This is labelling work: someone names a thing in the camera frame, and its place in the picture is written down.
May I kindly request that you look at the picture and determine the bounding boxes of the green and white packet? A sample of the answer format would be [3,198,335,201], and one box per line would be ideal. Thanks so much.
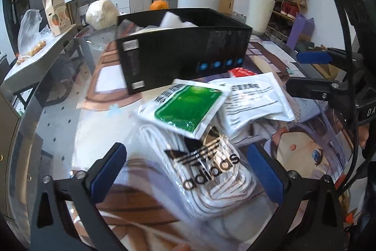
[137,79,231,140]

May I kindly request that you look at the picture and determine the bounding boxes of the purple plastic stool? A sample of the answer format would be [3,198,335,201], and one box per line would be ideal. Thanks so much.
[288,16,313,47]

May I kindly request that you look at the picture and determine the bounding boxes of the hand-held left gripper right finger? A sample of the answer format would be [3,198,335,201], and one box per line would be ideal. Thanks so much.
[247,143,344,251]

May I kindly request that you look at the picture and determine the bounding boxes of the brown cardboard box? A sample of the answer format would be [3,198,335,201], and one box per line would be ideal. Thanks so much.
[305,45,347,79]

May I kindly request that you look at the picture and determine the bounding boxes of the white side table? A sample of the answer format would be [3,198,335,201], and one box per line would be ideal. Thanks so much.
[3,23,81,96]

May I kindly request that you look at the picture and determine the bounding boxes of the clear plastic bag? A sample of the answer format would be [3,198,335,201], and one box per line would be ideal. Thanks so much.
[16,9,53,65]

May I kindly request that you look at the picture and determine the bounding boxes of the white round bundle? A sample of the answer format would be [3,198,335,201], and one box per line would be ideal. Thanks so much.
[86,0,118,28]

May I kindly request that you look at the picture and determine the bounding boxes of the white printed packet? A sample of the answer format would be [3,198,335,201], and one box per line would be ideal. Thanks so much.
[210,72,296,140]

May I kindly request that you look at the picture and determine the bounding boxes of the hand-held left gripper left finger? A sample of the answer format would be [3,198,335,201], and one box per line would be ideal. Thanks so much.
[29,143,127,251]

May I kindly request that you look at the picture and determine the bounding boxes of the small red packet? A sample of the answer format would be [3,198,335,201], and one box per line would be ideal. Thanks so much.
[228,67,255,78]

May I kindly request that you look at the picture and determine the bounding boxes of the anime printed desk mat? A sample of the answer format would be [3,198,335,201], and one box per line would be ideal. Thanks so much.
[70,30,362,251]

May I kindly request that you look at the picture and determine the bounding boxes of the shoe rack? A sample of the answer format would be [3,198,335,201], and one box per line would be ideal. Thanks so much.
[255,0,309,43]

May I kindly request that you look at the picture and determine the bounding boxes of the white cylindrical bin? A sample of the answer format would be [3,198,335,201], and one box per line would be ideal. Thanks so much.
[249,0,276,33]

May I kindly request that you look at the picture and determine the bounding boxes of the black cardboard box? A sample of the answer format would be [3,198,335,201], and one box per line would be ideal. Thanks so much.
[115,8,252,96]

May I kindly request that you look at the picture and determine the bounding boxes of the white foam piece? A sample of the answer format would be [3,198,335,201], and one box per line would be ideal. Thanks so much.
[160,11,199,28]

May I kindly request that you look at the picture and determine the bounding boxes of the bag of white laces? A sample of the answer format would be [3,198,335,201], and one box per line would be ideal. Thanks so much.
[123,117,262,225]

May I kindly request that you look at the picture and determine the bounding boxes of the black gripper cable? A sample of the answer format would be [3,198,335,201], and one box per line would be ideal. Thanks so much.
[304,0,363,193]

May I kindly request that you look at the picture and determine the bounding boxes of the printed fruit carton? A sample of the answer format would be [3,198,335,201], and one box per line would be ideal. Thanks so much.
[43,0,75,37]

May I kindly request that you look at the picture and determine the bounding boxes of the orange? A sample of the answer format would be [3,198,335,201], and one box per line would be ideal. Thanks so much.
[150,0,169,11]

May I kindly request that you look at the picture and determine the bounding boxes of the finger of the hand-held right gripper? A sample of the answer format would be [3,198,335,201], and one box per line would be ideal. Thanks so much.
[286,77,356,100]
[297,48,353,65]

